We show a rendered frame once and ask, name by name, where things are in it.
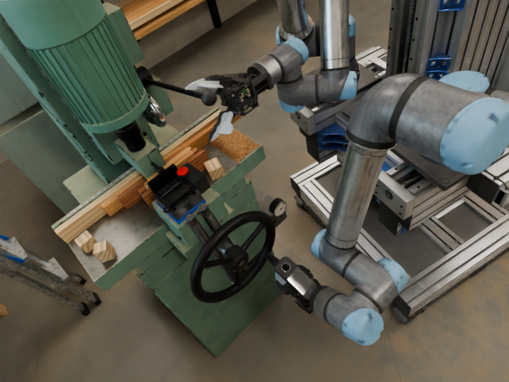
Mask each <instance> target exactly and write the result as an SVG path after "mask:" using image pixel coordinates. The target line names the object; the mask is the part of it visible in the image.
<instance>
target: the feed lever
mask: <svg viewBox="0 0 509 382"><path fill-rule="evenodd" d="M135 71H136V73H137V75H138V77H139V79H140V81H141V83H142V85H143V86H144V88H145V89H147V88H148V87H150V86H151V85H154V86H159V87H161V88H165V89H169V90H172V91H174V92H179V93H182V94H185V95H188V96H192V97H195V98H198V99H201V101H202V103H203V104H204V105H206V106H212V105H214V104H215V103H216V102H217V95H216V93H215V92H214V91H212V90H206V91H204V92H203V93H201V92H196V91H188V90H185V88H182V87H179V86H174V85H170V84H168V83H162V82H160V81H157V80H153V77H152V75H151V74H150V73H149V71H148V70H147V69H146V68H145V67H143V66H140V67H138V68H136V69H135Z"/></svg>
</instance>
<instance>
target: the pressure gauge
mask: <svg viewBox="0 0 509 382"><path fill-rule="evenodd" d="M284 203H285V204H284ZM286 208H287V202H286V201H284V200H283V199H281V198H276V199H274V200H273V201H272V202H271V203H270V207H269V212H270V213H271V214H273V215H274V216H275V217H279V216H281V215H282V214H283V213H284V212H285V210H286ZM280 209H282V210H280Z"/></svg>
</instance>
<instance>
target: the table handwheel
mask: <svg viewBox="0 0 509 382"><path fill-rule="evenodd" d="M254 221H257V222H260V223H259V225H258V226H257V227H256V228H255V230H254V231H253V233H252V234H251V235H250V237H249V238H248V239H247V240H246V241H245V242H244V243H243V244H242V246H241V247H240V246H238V245H234V246H232V245H230V244H229V243H228V242H227V241H225V240H223V239H224V238H225V237H226V236H228V235H229V234H230V233H232V232H233V231H234V230H235V229H237V228H238V227H241V226H242V225H244V224H247V223H250V222H254ZM264 227H265V230H266V238H265V242H264V246H263V249H262V250H261V253H260V255H259V256H258V258H257V260H256V261H255V263H254V264H253V265H252V266H251V268H250V269H249V270H248V271H247V272H246V274H245V275H244V276H243V277H240V270H242V269H243V268H244V267H245V266H246V265H247V263H248V257H249V256H248V253H247V252H246V250H247V248H248V247H249V246H250V245H251V243H252V242H253V241H254V239H255V238H256V236H257V235H258V234H259V233H260V232H261V231H262V230H263V229H264ZM275 237H276V229H275V225H274V222H273V220H272V218H271V217H270V216H269V215H268V214H266V213H264V212H262V211H247V212H244V213H242V214H239V215H237V216H235V217H234V218H231V219H230V220H228V221H227V222H226V223H225V224H223V225H222V226H220V227H219V228H218V229H217V230H216V231H215V232H214V233H213V234H212V235H211V236H210V237H209V239H208V240H207V241H206V243H205V244H204V245H203V246H202V248H201V250H200V251H199V253H198V255H197V257H196V259H195V261H194V264H193V266H192V270H191V274H190V287H191V291H192V293H193V295H194V296H195V298H196V299H198V300H199V301H201V302H205V303H216V302H222V301H223V300H226V299H228V298H230V297H232V296H234V295H236V294H237V293H238V292H239V291H241V290H242V289H244V288H245V287H246V286H247V285H248V284H249V283H250V282H251V281H252V280H253V279H254V278H255V277H256V276H257V274H258V273H259V272H260V270H261V269H262V267H263V266H264V265H265V263H266V261H267V259H266V258H265V257H264V253H265V252H269V253H271V251H272V248H273V244H274V241H275ZM216 248H217V251H218V252H220V253H221V254H222V255H223V257H222V258H219V259H215V260H212V261H208V259H209V257H210V256H211V254H212V252H213V251H214V250H215V249H216ZM224 264H226V265H227V266H228V267H229V268H231V269H232V270H233V271H234V273H235V280H236V282H235V283H234V284H233V285H232V286H229V287H228V288H226V289H225V290H221V291H219V292H215V293H208V292H206V291H204V290H203V288H202V285H201V276H202V272H203V270H204V269H205V268H211V267H213V266H217V265H224Z"/></svg>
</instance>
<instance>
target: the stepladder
mask: <svg viewBox="0 0 509 382"><path fill-rule="evenodd" d="M8 239H9V238H8V237H7V236H3V235H1V234H0V244H1V245H2V246H1V247H0V261H2V262H4V263H6V264H8V266H9V267H8V266H7V265H5V264H3V263H1V262H0V272H1V273H3V274H5V275H7V276H9V277H12V278H14V279H15V280H18V281H20V282H21V283H24V284H26V285H27V286H29V287H32V288H33V289H36V290H38V291H40V292H42V293H44V294H46V295H48V296H50V297H52V298H54V299H56V300H58V301H60V302H63V303H65V304H67V305H69V306H71V307H73V308H75V309H77V310H79V311H81V313H82V315H85V316H87V315H88V314H89V313H90V311H89V309H88V306H87V304H86V303H84V302H81V303H79V302H77V301H75V300H73V299H71V298H69V297H68V296H65V295H64V294H62V293H59V292H58V290H59V289H60V288H61V289H63V290H66V291H68V292H69V293H70V294H75V295H77V296H79V297H82V298H84V299H86V300H88V301H90V302H93V303H94V304H95V305H99V304H101V300H100V298H99V297H98V294H97V293H94V292H90V291H88V290H86V289H83V288H82V287H80V286H77V285H76V284H74V283H71V282H70V281H69V280H70V279H73V280H75V281H77V282H79V283H80V284H82V285H84V284H85V282H86V280H85V279H84V278H83V277H82V276H80V275H79V274H75V273H73V272H71V271H69V270H67V269H65V268H63V267H62V266H61V264H60V263H59V262H58V260H57V259H56V258H55V257H53V258H52V259H50V260H47V259H45V258H43V257H41V256H39V255H37V254H35V253H33V252H31V251H29V250H27V249H25V248H24V247H23V246H22V244H21V243H20V241H19V240H18V239H17V238H16V237H15V236H14V237H13V238H11V239H10V240H8ZM31 259H32V260H34V261H36V262H38V263H40V264H42V265H43V266H42V267H39V266H37V265H35V264H33V263H31V262H29V260H31ZM18 269H20V270H22V271H25V272H27V273H28V274H31V275H33V276H35V277H38V278H39V279H42V280H44V281H46V282H49V283H50V284H51V285H52V286H53V288H54V289H55V290H53V289H52V288H50V287H48V286H46V285H44V284H42V283H40V282H38V281H37V280H34V279H33V278H31V277H28V276H26V275H25V274H22V273H20V272H19V271H17V270H18ZM56 290H57V291H56Z"/></svg>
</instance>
